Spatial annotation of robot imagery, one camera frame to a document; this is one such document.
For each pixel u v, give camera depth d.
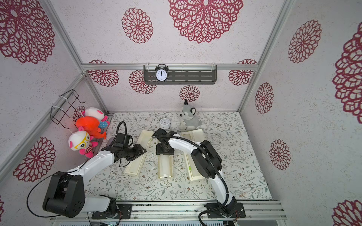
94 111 0.94
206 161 0.53
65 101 0.78
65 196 0.42
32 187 0.63
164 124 1.09
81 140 0.80
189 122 1.02
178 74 0.95
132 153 0.79
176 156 0.95
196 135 1.00
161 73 0.90
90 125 0.89
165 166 0.83
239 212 0.73
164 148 0.80
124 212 0.74
